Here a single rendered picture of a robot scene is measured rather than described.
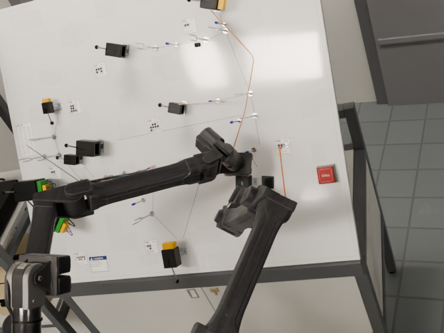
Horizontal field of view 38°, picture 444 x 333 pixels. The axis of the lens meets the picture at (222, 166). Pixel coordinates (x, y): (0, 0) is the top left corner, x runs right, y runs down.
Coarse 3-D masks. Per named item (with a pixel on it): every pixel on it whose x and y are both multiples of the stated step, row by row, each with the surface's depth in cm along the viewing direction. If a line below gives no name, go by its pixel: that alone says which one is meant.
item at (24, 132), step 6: (18, 126) 232; (24, 126) 231; (30, 126) 230; (18, 132) 232; (24, 132) 232; (30, 132) 231; (18, 138) 233; (24, 138) 232; (30, 138) 231; (18, 144) 233; (24, 144) 232; (30, 144) 231; (24, 150) 233; (30, 150) 232; (24, 156) 233
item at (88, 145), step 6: (66, 144) 218; (78, 144) 213; (84, 144) 212; (90, 144) 211; (96, 144) 214; (102, 144) 222; (78, 150) 213; (84, 150) 212; (90, 150) 211; (96, 150) 215; (102, 150) 222; (90, 156) 212; (96, 156) 214
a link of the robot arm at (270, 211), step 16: (272, 192) 134; (256, 208) 137; (272, 208) 133; (288, 208) 134; (256, 224) 132; (272, 224) 132; (256, 240) 130; (272, 240) 131; (240, 256) 131; (256, 256) 129; (240, 272) 127; (256, 272) 128; (240, 288) 126; (224, 304) 124; (240, 304) 125; (224, 320) 123; (240, 320) 124
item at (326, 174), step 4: (316, 168) 195; (320, 168) 195; (324, 168) 194; (328, 168) 194; (332, 168) 194; (320, 172) 195; (324, 172) 194; (328, 172) 194; (332, 172) 194; (320, 176) 195; (324, 176) 195; (328, 176) 194; (332, 176) 194; (320, 180) 195; (324, 180) 195; (328, 180) 194; (332, 180) 194
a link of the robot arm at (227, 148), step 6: (216, 144) 182; (222, 144) 182; (228, 144) 182; (222, 150) 181; (228, 150) 181; (234, 150) 181; (228, 156) 181; (234, 156) 181; (222, 162) 181; (228, 162) 181; (234, 162) 183
